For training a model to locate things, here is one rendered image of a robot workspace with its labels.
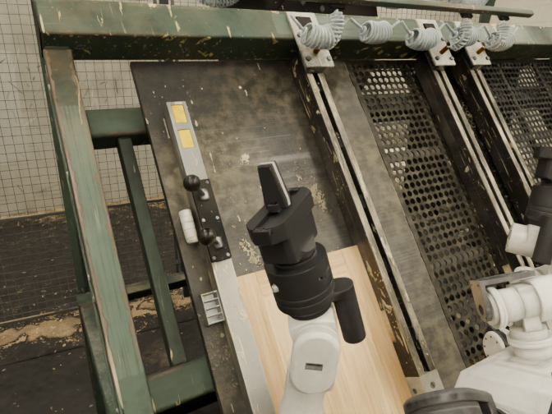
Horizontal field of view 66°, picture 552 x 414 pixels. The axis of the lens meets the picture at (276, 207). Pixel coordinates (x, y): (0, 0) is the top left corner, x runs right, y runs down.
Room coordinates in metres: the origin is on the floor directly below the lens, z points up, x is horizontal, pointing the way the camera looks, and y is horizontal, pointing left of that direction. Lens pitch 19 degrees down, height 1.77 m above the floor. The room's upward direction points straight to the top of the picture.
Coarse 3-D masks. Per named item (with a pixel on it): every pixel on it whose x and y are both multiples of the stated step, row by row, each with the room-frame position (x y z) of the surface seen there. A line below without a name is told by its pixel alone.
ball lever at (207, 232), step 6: (204, 228) 0.81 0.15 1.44; (210, 228) 0.81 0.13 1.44; (198, 234) 0.81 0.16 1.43; (204, 234) 0.80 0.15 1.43; (210, 234) 0.80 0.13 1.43; (204, 240) 0.80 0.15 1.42; (210, 240) 0.80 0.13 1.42; (216, 240) 0.87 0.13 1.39; (216, 246) 0.89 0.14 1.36; (222, 246) 0.89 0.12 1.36
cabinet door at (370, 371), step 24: (336, 264) 1.02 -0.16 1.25; (360, 264) 1.05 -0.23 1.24; (240, 288) 0.88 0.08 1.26; (264, 288) 0.90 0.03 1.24; (360, 288) 1.00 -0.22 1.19; (264, 312) 0.87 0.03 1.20; (264, 336) 0.83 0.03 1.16; (288, 336) 0.86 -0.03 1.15; (384, 336) 0.94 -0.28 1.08; (264, 360) 0.80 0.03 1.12; (360, 360) 0.88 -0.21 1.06; (384, 360) 0.90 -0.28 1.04; (336, 384) 0.82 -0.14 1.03; (360, 384) 0.84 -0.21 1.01; (384, 384) 0.86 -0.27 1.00; (336, 408) 0.79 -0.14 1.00; (360, 408) 0.81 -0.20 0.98; (384, 408) 0.83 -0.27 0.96
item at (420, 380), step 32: (320, 64) 1.30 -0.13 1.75; (320, 96) 1.28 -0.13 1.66; (320, 128) 1.24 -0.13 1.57; (352, 160) 1.18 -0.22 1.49; (352, 192) 1.12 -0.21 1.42; (352, 224) 1.10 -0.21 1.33; (384, 256) 1.04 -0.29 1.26; (384, 288) 0.98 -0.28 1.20; (416, 320) 0.95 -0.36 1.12; (416, 352) 0.89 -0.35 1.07; (416, 384) 0.86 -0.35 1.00
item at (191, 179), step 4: (188, 176) 0.87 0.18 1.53; (192, 176) 0.87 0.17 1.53; (196, 176) 0.88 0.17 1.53; (184, 180) 0.87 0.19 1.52; (188, 180) 0.86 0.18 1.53; (192, 180) 0.86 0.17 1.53; (196, 180) 0.87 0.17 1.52; (184, 184) 0.86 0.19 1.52; (188, 184) 0.86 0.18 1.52; (192, 184) 0.86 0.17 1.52; (196, 184) 0.86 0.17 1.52; (200, 184) 0.88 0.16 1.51; (188, 188) 0.86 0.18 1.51; (192, 188) 0.86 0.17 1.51; (196, 188) 0.86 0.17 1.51; (204, 188) 0.97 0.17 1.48; (200, 192) 0.93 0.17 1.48; (204, 192) 0.95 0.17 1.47; (200, 196) 0.95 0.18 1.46; (204, 196) 0.95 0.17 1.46; (208, 196) 0.96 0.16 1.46
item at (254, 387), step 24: (168, 120) 1.09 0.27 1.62; (192, 168) 1.01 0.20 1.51; (216, 264) 0.88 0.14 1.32; (216, 288) 0.85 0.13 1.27; (240, 312) 0.83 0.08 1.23; (240, 336) 0.80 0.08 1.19; (240, 360) 0.76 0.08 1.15; (240, 384) 0.76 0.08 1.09; (264, 384) 0.75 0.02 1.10; (264, 408) 0.72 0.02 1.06
